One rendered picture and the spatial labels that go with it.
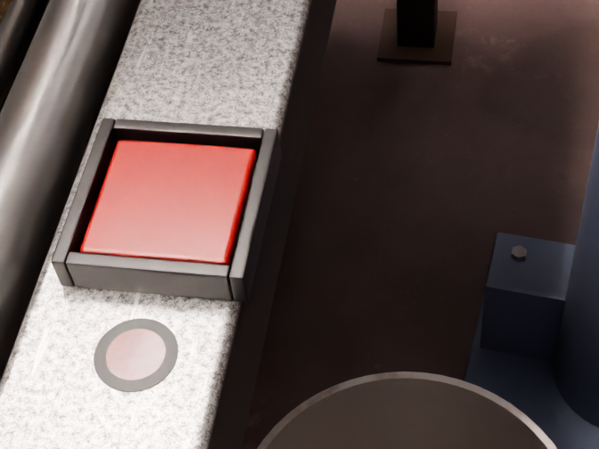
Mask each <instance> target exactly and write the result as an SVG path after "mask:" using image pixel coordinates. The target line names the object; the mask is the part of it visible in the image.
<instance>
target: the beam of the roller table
mask: <svg viewBox="0 0 599 449"><path fill-rule="evenodd" d="M336 1H337V0H141V2H140V4H139V6H138V9H137V12H136V14H135V18H134V20H133V23H132V26H131V29H130V30H129V33H128V36H127V40H126V43H125V45H124V47H123V50H122V53H121V55H120V57H119V62H118V64H117V67H116V69H115V71H114V74H113V77H112V80H111V83H110V86H109V88H108V91H107V94H106V96H105V98H104V101H103V106H102V107H101V110H100V113H99V115H98V118H97V120H96V123H95V125H94V130H93V132H92V134H91V137H90V140H89V142H88V145H87V147H86V151H85V154H84V157H83V159H82V161H81V164H80V166H79V169H78V173H77V175H76V178H75V181H74V183H73V185H72V188H71V191H70V195H69V197H68V199H67V202H66V205H65V208H64V210H63V212H62V216H61V219H60V222H59V224H58V226H57V229H56V232H55V234H54V237H53V241H52V243H51V246H50V249H49V250H48V253H47V256H46V259H45V262H44V265H43V268H42V270H41V273H40V275H39V277H38V280H37V285H36V287H35V289H34V292H33V294H32V297H31V300H30V302H29V306H28V309H27V311H26V313H25V316H24V319H23V321H22V324H21V327H20V330H19V333H18V336H17V338H16V340H15V343H14V345H13V348H12V352H11V354H10V357H9V360H8V362H7V365H6V367H5V370H4V374H3V377H2V378H1V381H0V449H242V444H243V439H244V436H245V431H246V427H247V423H248V418H249V414H250V407H251V402H252V398H253V393H254V389H255V385H256V380H257V376H258V368H259V364H260V359H261V356H262V351H263V346H264V343H265V338H266V334H267V326H268V322H269V317H270V313H271V309H272V305H273V300H274V295H275V288H276V284H277V280H278V275H279V271H280V266H281V263H282V258H283V250H284V246H285V242H286V237H287V232H288V229H289V224H290V220H291V212H292V208H293V203H294V200H295V195H296V191H297V186H298V182H299V178H300V170H301V166H302V161H303V157H304V152H305V149H306V144H307V139H308V132H309V128H310V123H311V119H312V115H313V110H314V106H315V102H316V94H317V89H318V86H319V81H320V77H321V72H322V68H323V64H324V56H325V52H326V47H327V43H328V39H329V35H330V30H331V25H332V18H333V14H334V9H335V5H336ZM103 118H114V119H115V120H116V119H118V118H120V119H134V120H148V121H162V122H176V123H190V124H204V125H218V126H232V127H259V128H263V129H264V131H265V129H266V128H273V129H277V130H278V133H279V139H280V145H281V152H282V157H281V162H280V166H279V169H278V174H277V178H276V182H275V188H274V193H273V197H272V201H271V205H270V209H269V213H268V217H267V224H266V229H265V232H264V236H263V241H262V244H261V249H260V252H259V256H258V263H257V268H256V272H255V275H254V280H253V283H252V288H251V292H250V299H249V301H248V302H237V301H234V299H233V300H232V301H227V300H217V299H207V298H188V297H179V296H169V295H159V294H149V293H138V292H128V291H118V290H99V289H89V288H79V287H76V286H75V285H74V286H73V287H70V286H62V285H61V284H60V282H59V279H58V277H57V275H56V272H55V271H54V269H53V265H52V263H51V259H52V257H53V253H54V250H55V248H56V245H57V242H58V240H59V238H60V235H61V232H62V228H63V226H64V223H65V220H66V218H67V215H68V213H69V211H70V206H71V203H72V201H73V199H74V196H75V193H76V191H77V188H78V184H79V182H80V179H81V176H82V174H83V172H84V169H85V166H86V163H87V160H88V157H89V154H90V152H91V150H92V147H93V144H94V140H95V137H96V135H97V133H98V130H99V127H100V125H101V123H102V120H103ZM137 318H147V319H152V320H155V321H158V322H161V323H163V324H164V325H166V326H167V327H168V328H169V329H170V330H171V331H172V332H173V334H174V335H175V337H176V341H177V344H178V356H177V360H176V364H175V367H174V368H173V370H172V371H171V373H170V374H169V375H168V376H167V378H165V379H164V380H163V381H162V382H160V383H159V384H158V385H156V386H154V387H152V388H148V389H146V390H143V391H138V392H122V391H118V390H115V389H113V388H110V387H108V386H107V385H105V384H104V383H103V382H102V381H101V380H100V379H99V377H98V375H97V373H96V372H95V369H94V351H95V349H96V346H97V344H98V342H99V341H100V339H101V338H102V336H103V335H104V334H105V333H106V332H107V331H108V330H110V329H111V328H112V327H114V326H115V325H117V324H119V323H121V322H124V321H127V320H131V319H137Z"/></svg>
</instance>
